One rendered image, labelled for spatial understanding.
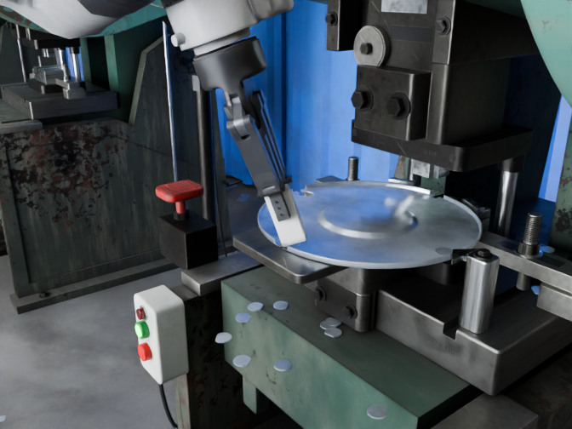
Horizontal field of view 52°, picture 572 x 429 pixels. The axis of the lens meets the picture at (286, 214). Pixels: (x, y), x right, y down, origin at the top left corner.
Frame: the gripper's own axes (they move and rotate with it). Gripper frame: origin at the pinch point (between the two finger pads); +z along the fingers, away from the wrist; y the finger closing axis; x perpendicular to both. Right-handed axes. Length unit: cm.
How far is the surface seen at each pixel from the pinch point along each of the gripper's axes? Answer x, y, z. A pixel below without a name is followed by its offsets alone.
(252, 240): -5.3, -1.5, 2.4
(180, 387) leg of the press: -30.2, -15.3, 29.4
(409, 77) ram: 18.1, -7.0, -9.8
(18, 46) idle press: -174, -278, -50
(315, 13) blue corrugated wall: 0, -209, -14
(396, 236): 11.4, -3.6, 7.8
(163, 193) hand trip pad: -22.6, -23.5, -1.2
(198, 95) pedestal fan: -30, -89, -8
